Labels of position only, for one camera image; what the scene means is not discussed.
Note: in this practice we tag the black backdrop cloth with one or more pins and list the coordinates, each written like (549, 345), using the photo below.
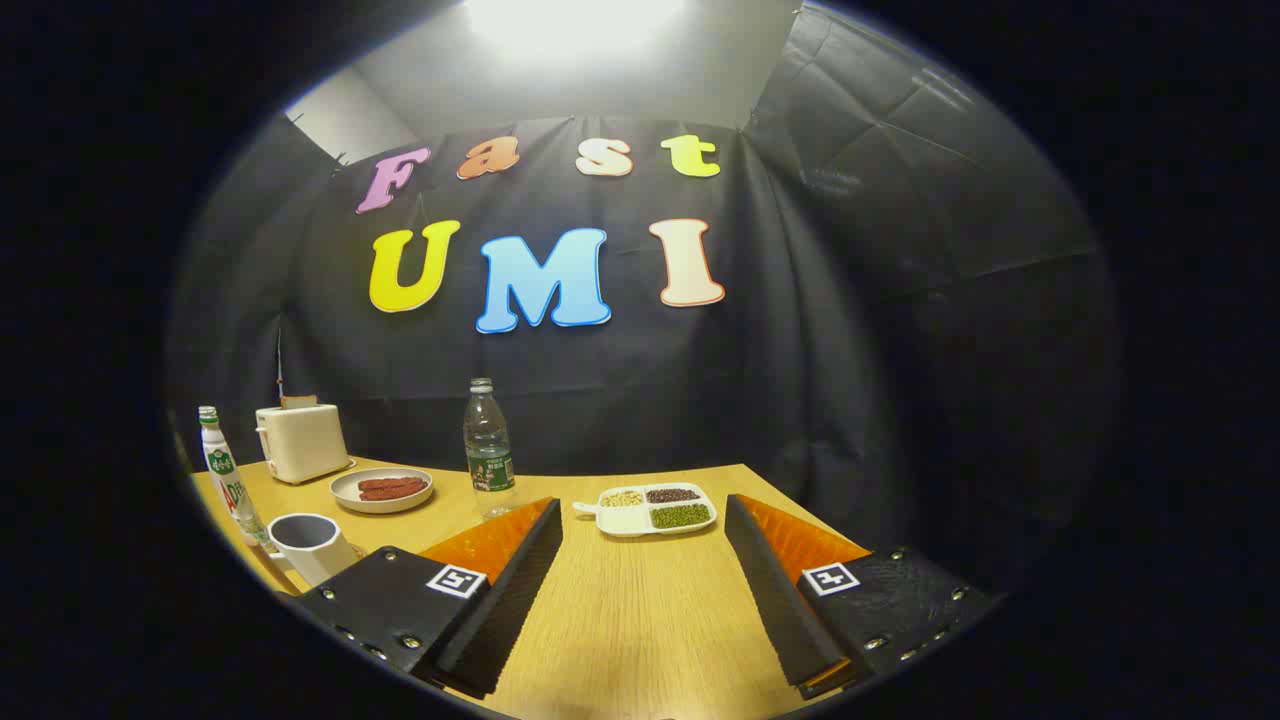
(900, 350)

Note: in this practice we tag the pile of green mung beans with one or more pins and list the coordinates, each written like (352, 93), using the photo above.
(681, 516)

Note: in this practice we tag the pile of yellow soybeans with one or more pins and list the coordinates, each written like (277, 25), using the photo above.
(622, 498)

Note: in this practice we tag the round white plate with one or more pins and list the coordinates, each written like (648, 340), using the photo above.
(345, 497)

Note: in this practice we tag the wooden table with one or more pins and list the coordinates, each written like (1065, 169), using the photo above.
(640, 620)

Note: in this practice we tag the toast bread slice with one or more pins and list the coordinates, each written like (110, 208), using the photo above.
(298, 402)

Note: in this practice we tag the cream white toaster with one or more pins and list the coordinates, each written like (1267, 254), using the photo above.
(305, 445)

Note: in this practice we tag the white juice bottle green label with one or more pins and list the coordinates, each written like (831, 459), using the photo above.
(222, 465)

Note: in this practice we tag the clear plastic water bottle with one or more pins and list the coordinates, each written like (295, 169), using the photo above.
(489, 450)

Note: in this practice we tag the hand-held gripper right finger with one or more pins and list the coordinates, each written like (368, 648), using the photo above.
(780, 600)

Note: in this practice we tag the white divided dish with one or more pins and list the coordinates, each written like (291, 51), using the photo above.
(625, 522)

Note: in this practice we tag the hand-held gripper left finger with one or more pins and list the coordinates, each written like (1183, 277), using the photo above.
(510, 600)

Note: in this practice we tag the pile of dark red beans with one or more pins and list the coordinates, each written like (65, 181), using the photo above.
(672, 495)

